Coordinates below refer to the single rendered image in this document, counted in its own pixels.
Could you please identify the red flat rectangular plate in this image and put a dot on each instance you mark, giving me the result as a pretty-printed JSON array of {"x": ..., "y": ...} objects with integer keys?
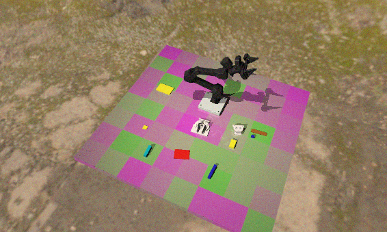
[{"x": 181, "y": 154}]

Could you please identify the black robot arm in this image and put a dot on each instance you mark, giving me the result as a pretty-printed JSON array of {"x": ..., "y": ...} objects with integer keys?
[{"x": 221, "y": 73}]

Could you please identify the teal rectangular bar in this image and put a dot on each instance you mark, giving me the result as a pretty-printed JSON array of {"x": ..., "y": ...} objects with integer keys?
[{"x": 147, "y": 151}]

